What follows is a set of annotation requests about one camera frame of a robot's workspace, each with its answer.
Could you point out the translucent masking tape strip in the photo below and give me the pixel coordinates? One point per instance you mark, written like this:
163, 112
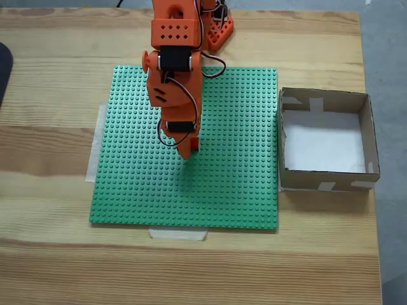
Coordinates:
178, 234
95, 143

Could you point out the black rounded object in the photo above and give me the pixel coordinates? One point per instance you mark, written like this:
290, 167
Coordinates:
4, 73

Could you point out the white paper box lining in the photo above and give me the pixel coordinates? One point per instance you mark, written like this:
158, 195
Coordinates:
321, 143

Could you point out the red lego block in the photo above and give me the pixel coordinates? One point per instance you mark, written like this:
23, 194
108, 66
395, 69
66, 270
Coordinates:
195, 143

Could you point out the cardboard box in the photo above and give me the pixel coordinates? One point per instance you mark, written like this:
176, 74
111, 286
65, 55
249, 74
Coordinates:
330, 182

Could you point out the green lego baseplate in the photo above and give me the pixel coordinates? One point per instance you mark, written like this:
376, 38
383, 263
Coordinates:
143, 190

